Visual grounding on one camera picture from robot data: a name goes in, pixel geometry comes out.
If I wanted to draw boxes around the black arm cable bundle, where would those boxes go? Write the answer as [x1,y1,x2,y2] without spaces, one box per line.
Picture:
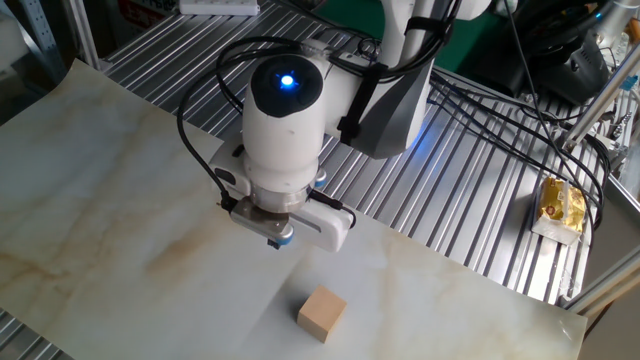
[175,0,461,236]

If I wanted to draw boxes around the marble pattern table mat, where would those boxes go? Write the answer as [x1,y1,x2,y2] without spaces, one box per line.
[0,58,589,360]

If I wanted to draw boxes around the blue grey metal shelf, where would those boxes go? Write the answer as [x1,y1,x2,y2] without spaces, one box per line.
[14,0,69,84]

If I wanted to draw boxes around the small wooden cube block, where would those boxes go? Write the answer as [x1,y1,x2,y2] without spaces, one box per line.
[296,284,348,345]

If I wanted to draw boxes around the black table cables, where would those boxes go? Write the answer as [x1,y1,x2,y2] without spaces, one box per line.
[424,64,611,231]

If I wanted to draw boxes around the white power strip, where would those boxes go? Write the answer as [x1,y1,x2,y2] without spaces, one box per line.
[178,0,261,17]

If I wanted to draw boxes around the aluminium frame post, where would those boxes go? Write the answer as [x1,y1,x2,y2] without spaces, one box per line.
[64,0,114,71]
[560,35,640,152]

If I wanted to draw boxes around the yellow tissue pack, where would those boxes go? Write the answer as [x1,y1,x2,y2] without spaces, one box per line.
[530,175,587,246]

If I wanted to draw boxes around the green panel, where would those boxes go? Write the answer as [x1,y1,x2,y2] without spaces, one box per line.
[312,0,506,76]

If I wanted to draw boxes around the black racing wheel controller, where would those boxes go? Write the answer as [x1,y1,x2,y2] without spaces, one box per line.
[469,0,614,106]

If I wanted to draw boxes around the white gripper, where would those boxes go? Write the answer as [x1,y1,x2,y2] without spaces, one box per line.
[208,137,354,253]

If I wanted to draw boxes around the red printed box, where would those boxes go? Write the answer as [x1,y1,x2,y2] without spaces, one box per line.
[118,0,174,29]

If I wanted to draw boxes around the aluminium frame bar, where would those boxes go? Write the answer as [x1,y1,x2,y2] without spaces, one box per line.
[558,257,640,317]

